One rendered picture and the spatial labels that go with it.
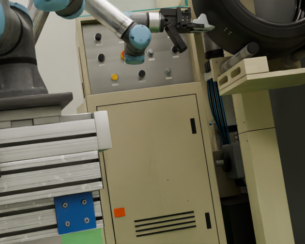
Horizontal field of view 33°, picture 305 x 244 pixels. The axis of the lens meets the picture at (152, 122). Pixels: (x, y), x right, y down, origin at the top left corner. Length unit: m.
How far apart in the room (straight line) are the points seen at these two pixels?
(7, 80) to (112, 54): 1.34
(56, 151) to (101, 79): 1.31
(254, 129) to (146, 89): 0.54
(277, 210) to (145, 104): 0.76
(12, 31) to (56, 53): 10.25
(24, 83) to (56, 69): 10.12
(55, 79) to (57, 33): 1.01
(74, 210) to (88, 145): 0.15
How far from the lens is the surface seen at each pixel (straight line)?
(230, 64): 2.13
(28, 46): 1.25
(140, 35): 1.77
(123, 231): 2.39
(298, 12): 2.33
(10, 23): 1.15
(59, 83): 11.26
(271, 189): 2.29
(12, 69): 1.21
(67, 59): 11.41
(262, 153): 2.28
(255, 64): 1.92
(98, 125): 1.21
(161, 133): 2.42
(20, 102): 1.15
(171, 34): 1.96
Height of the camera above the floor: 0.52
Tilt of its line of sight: 5 degrees up
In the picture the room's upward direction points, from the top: 9 degrees counter-clockwise
